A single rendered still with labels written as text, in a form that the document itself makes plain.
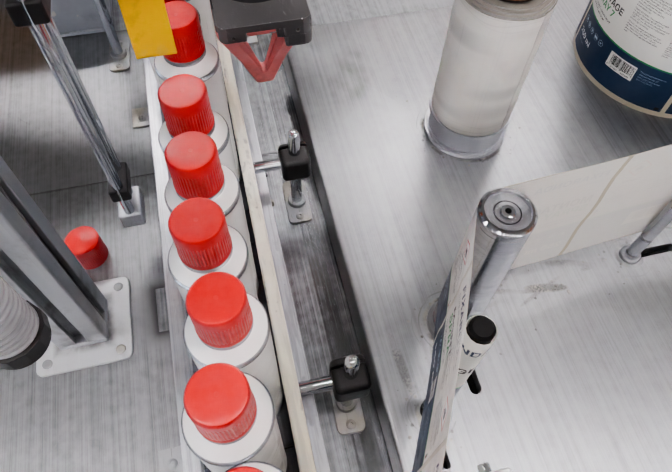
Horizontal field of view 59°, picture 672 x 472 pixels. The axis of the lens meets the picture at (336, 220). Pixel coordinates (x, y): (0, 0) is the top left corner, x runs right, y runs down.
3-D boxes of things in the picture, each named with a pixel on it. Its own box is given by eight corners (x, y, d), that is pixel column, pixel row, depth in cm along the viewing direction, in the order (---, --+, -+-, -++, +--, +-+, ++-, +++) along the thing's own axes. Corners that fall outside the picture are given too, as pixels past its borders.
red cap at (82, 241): (69, 251, 62) (57, 235, 59) (99, 235, 63) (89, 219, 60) (82, 275, 60) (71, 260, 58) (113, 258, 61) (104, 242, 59)
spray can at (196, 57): (248, 186, 61) (220, 25, 43) (200, 204, 59) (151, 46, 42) (230, 150, 63) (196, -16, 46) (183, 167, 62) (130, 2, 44)
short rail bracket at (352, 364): (365, 414, 54) (376, 374, 44) (298, 431, 53) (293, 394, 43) (357, 380, 55) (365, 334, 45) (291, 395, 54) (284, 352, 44)
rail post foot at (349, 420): (366, 430, 53) (367, 428, 52) (338, 436, 53) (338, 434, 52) (353, 370, 56) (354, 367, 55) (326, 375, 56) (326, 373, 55)
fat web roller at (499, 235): (484, 341, 52) (556, 234, 37) (435, 352, 52) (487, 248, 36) (466, 295, 55) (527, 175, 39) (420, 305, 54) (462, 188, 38)
